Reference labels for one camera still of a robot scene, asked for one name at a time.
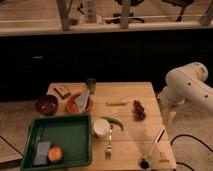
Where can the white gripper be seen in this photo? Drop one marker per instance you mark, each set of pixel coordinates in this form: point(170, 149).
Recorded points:
point(167, 105)

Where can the yellow banana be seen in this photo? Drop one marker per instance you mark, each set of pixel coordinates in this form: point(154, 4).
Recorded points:
point(116, 103)

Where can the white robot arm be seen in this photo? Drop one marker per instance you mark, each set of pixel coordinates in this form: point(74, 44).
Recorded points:
point(185, 82)

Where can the white paper cup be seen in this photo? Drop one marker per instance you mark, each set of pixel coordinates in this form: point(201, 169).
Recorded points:
point(101, 128)

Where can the folded white paper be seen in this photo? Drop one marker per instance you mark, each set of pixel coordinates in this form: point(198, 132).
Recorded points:
point(82, 100)

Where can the dark red grapes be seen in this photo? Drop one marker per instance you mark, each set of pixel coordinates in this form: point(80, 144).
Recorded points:
point(138, 111)

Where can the green chili pepper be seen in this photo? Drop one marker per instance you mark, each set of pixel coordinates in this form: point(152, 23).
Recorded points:
point(114, 121)

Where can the silver fork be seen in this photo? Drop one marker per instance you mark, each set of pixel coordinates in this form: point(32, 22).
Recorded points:
point(108, 150)

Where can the green plastic tray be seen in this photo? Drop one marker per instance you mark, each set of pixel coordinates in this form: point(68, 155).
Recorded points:
point(70, 132)

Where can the orange plate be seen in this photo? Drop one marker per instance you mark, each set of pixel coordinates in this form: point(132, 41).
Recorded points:
point(71, 106)

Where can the red yellow apple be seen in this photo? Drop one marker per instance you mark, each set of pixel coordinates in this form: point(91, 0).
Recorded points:
point(55, 154)

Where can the dark brown bowl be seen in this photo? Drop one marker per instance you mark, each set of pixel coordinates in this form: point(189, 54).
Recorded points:
point(47, 105)

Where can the grey sponge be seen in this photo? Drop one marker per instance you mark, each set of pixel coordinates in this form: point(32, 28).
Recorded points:
point(41, 155)

